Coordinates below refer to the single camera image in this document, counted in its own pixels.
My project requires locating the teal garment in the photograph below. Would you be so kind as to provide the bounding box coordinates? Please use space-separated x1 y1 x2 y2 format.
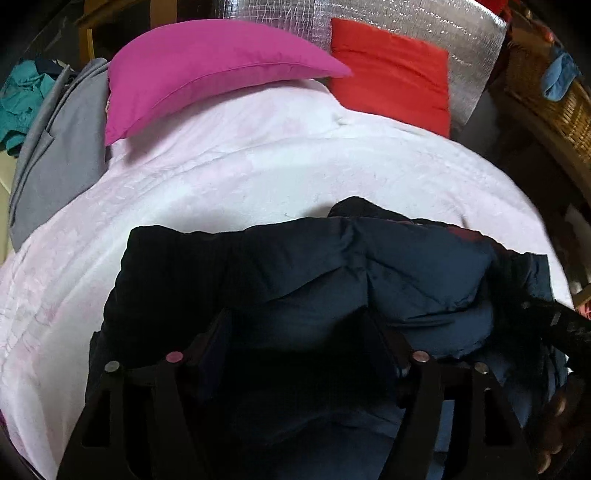
0 59 70 158

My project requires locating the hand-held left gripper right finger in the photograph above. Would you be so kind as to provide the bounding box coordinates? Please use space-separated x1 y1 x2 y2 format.
368 313 541 480

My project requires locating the navy puffer jacket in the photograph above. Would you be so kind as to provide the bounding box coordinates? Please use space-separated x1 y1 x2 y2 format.
88 196 575 480

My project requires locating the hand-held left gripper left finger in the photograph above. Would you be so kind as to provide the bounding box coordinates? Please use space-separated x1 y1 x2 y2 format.
55 308 235 480

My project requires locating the pale pink embossed blanket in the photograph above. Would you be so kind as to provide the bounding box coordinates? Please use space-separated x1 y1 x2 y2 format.
0 78 575 480

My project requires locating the magenta pillow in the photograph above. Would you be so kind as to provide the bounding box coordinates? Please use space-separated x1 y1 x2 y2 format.
104 19 354 147

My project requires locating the dark wooden furniture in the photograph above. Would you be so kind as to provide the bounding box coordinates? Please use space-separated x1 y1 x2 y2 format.
487 69 591 287

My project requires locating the red cloth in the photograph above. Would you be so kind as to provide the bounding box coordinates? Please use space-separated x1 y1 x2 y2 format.
480 0 515 17

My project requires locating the wicker basket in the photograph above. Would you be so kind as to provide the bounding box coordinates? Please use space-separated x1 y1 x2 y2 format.
503 9 591 164

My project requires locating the blue cloth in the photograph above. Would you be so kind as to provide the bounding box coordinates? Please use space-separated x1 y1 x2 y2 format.
541 50 581 102

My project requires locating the red pillow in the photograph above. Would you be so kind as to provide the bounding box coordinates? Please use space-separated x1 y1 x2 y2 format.
329 17 452 138

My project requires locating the silver foil mat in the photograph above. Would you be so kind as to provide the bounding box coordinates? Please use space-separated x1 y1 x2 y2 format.
228 0 509 134

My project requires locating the yellow wooden chair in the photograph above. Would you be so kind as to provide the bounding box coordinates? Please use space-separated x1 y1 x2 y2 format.
76 0 139 65

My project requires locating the cream sofa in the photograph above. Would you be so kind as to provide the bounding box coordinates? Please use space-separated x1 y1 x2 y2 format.
0 154 17 264

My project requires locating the person's right hand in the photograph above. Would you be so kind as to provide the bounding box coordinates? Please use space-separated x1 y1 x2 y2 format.
533 374 587 474

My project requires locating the grey garment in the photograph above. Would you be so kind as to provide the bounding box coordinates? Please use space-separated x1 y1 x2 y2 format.
8 58 112 252

